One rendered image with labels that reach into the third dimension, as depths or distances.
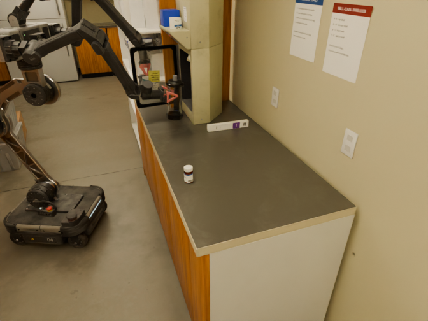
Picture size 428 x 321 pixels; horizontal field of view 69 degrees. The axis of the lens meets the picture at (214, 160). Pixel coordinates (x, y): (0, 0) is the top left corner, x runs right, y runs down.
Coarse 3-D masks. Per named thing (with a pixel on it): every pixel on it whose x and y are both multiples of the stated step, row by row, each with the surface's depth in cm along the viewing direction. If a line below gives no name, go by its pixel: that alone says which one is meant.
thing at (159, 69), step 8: (168, 48) 204; (136, 56) 198; (144, 56) 200; (152, 56) 202; (160, 56) 204; (168, 56) 206; (136, 64) 200; (144, 64) 202; (152, 64) 204; (160, 64) 206; (168, 64) 209; (136, 72) 202; (144, 72) 204; (152, 72) 207; (160, 72) 209; (168, 72) 211; (144, 80) 207; (152, 80) 209; (160, 80) 211; (152, 88) 212; (136, 104) 213
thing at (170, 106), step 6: (168, 84) 184; (180, 84) 186; (168, 90) 187; (174, 90) 186; (180, 90) 187; (174, 96) 187; (180, 96) 189; (174, 102) 189; (180, 102) 191; (168, 108) 193; (174, 108) 191; (180, 108) 193; (168, 114) 195; (174, 114) 193; (180, 114) 196
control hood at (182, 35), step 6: (168, 30) 176; (174, 30) 176; (180, 30) 176; (186, 30) 176; (174, 36) 172; (180, 36) 174; (186, 36) 175; (180, 42) 175; (186, 42) 176; (186, 48) 178
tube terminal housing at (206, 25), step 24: (192, 0) 167; (216, 0) 177; (192, 24) 173; (216, 24) 184; (192, 48) 179; (216, 48) 191; (192, 72) 186; (216, 72) 198; (192, 96) 193; (216, 96) 206; (192, 120) 204
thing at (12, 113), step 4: (12, 104) 342; (8, 108) 326; (12, 108) 340; (8, 112) 324; (12, 112) 338; (12, 116) 338; (16, 116) 354; (12, 120) 335; (16, 120) 350; (16, 124) 350; (0, 140) 312
